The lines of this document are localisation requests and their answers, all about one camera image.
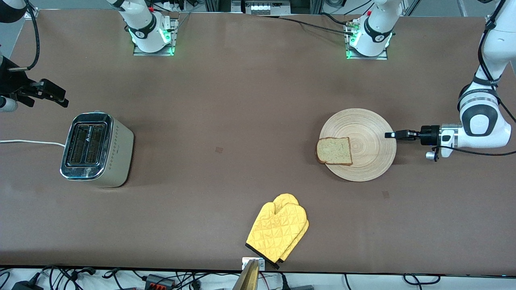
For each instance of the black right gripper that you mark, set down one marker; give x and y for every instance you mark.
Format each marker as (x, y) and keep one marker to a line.
(12, 82)

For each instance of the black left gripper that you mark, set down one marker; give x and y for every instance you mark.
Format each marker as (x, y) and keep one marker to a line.
(429, 135)

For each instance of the round wooden plate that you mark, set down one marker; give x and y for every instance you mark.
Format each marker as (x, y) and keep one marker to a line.
(371, 141)

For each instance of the brown-crusted bread slice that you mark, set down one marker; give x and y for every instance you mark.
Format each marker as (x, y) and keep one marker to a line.
(334, 151)

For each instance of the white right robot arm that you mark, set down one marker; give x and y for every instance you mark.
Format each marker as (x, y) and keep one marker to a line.
(145, 24)

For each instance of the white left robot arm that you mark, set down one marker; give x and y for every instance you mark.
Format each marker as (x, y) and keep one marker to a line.
(483, 121)

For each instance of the silver two-slot toaster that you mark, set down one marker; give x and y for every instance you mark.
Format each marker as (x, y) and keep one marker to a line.
(117, 157)

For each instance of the yellow quilted oven mitt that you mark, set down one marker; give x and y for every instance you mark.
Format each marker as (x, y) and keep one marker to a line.
(274, 229)
(306, 225)

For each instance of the grey power strip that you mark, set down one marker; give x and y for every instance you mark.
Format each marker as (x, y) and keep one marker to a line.
(266, 7)

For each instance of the black red power adapter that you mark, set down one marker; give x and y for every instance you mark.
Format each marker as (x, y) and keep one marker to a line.
(159, 280)

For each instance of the silver table corner bracket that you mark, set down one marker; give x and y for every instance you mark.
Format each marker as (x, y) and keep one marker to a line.
(31, 14)
(490, 19)

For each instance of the silver mounting bracket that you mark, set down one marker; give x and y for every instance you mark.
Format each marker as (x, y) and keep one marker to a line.
(246, 262)

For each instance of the tan tapered stand post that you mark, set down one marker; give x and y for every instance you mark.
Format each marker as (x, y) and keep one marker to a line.
(249, 278)

